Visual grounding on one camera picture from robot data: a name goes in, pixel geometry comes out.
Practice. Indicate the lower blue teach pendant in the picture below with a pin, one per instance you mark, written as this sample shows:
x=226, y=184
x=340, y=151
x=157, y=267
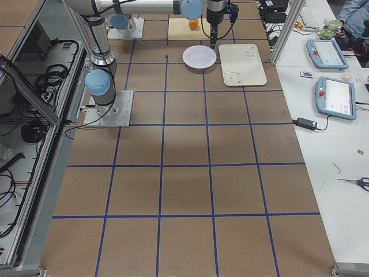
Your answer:
x=336, y=98

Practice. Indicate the person in blue jacket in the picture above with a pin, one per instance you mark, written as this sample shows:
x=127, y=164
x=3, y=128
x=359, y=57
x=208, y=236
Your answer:
x=353, y=14

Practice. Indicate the orange fruit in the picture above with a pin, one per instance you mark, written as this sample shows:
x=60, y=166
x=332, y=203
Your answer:
x=193, y=24

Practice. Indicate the black handled scissors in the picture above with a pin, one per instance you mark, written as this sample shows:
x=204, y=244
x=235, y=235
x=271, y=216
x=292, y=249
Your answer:
x=362, y=182

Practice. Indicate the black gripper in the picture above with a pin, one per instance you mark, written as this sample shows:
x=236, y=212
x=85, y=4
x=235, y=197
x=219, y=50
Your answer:
x=214, y=15

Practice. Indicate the black power adapter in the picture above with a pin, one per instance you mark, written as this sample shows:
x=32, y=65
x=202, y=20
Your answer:
x=305, y=123

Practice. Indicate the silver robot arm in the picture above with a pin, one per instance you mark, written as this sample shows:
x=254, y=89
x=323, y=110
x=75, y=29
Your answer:
x=191, y=10
x=100, y=81

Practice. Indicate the white round plate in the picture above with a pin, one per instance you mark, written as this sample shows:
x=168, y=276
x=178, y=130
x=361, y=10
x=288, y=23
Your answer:
x=199, y=57

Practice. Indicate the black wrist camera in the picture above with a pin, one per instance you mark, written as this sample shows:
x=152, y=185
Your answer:
x=233, y=11

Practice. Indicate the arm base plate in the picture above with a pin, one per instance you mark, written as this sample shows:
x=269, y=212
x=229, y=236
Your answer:
x=134, y=30
x=114, y=115

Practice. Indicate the small white card box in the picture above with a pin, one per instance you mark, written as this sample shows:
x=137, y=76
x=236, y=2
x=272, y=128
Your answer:
x=305, y=74

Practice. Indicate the aluminium equipment rack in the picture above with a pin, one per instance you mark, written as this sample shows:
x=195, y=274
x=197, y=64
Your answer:
x=41, y=88

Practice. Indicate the cream bear tray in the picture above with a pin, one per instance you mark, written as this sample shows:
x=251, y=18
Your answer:
x=241, y=65

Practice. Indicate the aluminium frame post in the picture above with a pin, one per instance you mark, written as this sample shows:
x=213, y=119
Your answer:
x=293, y=14

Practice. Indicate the blue teach pendant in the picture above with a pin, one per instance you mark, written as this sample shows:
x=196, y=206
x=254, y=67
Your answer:
x=336, y=98
x=326, y=54

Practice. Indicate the upper blue teach pendant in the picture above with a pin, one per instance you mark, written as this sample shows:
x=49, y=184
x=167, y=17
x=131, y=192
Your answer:
x=326, y=54

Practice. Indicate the bamboo cutting board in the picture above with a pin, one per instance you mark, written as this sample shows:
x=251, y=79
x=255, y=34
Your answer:
x=178, y=29

